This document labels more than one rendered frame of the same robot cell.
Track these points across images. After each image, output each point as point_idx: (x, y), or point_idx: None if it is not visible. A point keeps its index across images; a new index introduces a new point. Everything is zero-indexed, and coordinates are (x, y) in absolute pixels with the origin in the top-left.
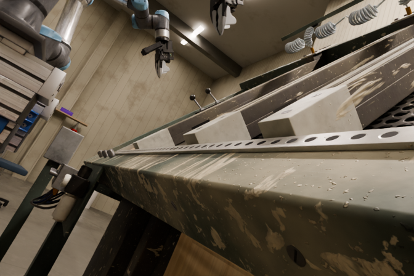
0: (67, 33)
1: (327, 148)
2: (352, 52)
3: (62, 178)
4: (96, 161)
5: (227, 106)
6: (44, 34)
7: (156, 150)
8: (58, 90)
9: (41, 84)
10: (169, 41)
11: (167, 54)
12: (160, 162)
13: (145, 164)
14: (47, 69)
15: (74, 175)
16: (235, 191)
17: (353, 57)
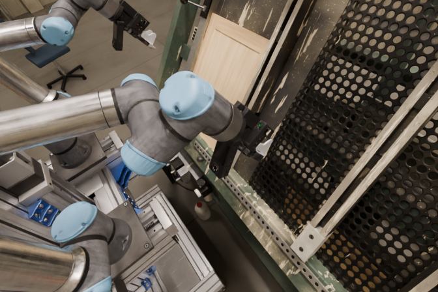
0: (37, 92)
1: None
2: (435, 73)
3: (186, 178)
4: (186, 148)
5: (264, 89)
6: None
7: (269, 231)
8: (161, 204)
9: (169, 235)
10: (123, 5)
11: (138, 23)
12: (292, 272)
13: (278, 258)
14: (163, 233)
15: (202, 193)
16: None
17: (433, 112)
